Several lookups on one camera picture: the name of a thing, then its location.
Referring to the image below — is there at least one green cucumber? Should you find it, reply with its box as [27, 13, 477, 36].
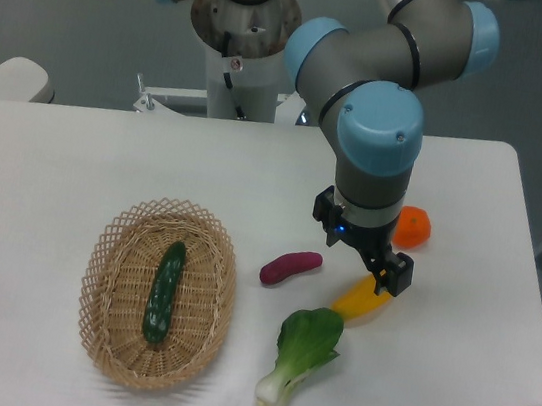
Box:
[141, 241, 187, 345]

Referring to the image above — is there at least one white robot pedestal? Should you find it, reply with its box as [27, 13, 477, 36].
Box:
[190, 0, 302, 123]

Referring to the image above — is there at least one yellow pepper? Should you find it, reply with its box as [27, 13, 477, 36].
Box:
[330, 274, 393, 322]

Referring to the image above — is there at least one purple sweet potato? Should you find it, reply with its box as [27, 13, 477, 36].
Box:
[259, 251, 323, 286]

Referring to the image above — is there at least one white metal base frame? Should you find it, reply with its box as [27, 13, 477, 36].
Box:
[132, 72, 317, 126]

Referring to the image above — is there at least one woven wicker basket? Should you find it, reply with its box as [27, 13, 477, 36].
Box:
[78, 198, 236, 390]

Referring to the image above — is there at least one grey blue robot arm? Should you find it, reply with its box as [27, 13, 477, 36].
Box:
[159, 0, 500, 295]

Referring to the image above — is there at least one green bok choy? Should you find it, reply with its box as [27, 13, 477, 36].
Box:
[254, 307, 344, 406]

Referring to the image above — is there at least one orange tangerine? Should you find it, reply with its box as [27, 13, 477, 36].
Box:
[392, 205, 432, 249]

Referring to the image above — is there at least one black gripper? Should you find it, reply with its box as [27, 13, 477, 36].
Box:
[313, 185, 414, 297]

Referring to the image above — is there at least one white chair armrest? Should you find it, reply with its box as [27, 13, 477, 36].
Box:
[0, 56, 55, 104]

